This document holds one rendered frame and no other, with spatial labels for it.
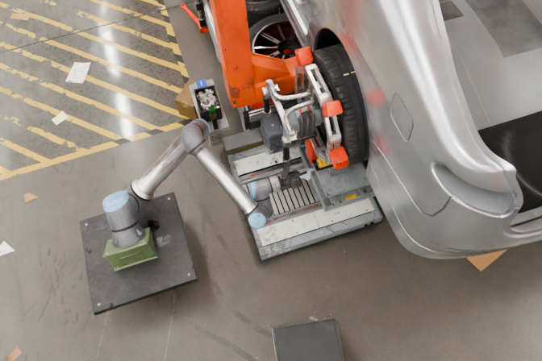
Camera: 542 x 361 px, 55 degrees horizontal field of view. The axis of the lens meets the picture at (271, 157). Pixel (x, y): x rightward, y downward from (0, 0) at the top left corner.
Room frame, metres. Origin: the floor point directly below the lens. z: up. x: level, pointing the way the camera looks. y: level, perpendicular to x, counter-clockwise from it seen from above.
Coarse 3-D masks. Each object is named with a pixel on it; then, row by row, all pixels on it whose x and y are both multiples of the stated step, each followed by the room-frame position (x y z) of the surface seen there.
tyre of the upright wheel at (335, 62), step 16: (336, 48) 1.89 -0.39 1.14; (320, 64) 1.81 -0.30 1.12; (336, 64) 1.75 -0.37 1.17; (336, 80) 1.65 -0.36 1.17; (352, 80) 1.66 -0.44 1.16; (336, 96) 1.60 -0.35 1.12; (352, 96) 1.57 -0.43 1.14; (352, 112) 1.51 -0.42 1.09; (352, 128) 1.46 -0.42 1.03; (352, 144) 1.41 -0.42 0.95; (368, 144) 1.43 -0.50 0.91; (352, 160) 1.41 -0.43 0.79
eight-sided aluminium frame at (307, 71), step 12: (300, 72) 1.87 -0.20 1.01; (312, 72) 1.78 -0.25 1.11; (312, 84) 1.69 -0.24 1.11; (324, 84) 1.68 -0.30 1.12; (324, 96) 1.60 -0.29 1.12; (324, 120) 1.52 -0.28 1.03; (336, 120) 1.51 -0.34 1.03; (336, 132) 1.47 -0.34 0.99; (312, 144) 1.66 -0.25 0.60; (336, 144) 1.45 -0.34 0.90; (324, 156) 1.48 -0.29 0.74
